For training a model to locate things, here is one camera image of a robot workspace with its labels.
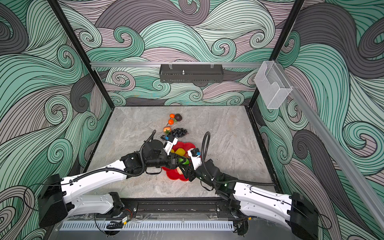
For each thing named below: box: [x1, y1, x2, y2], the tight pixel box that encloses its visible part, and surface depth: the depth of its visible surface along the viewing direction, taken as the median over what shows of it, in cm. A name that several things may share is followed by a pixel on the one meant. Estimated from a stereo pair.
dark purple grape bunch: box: [171, 128, 189, 138], surface depth 102 cm
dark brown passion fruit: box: [174, 113, 183, 122], surface depth 112 cm
